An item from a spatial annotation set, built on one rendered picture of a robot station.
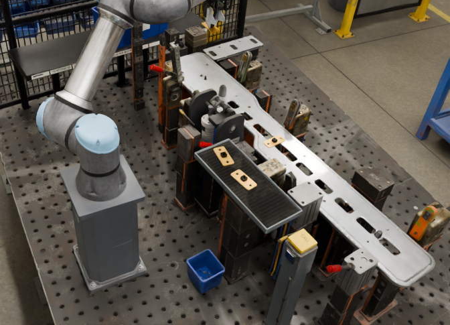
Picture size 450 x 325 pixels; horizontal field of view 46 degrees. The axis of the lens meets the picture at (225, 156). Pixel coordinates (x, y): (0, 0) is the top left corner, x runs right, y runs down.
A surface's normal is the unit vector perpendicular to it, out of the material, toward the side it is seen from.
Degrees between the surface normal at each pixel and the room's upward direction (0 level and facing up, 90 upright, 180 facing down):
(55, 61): 0
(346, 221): 0
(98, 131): 8
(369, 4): 91
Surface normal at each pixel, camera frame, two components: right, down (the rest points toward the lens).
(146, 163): 0.09, -0.73
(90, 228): -0.29, 0.63
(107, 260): 0.47, 0.63
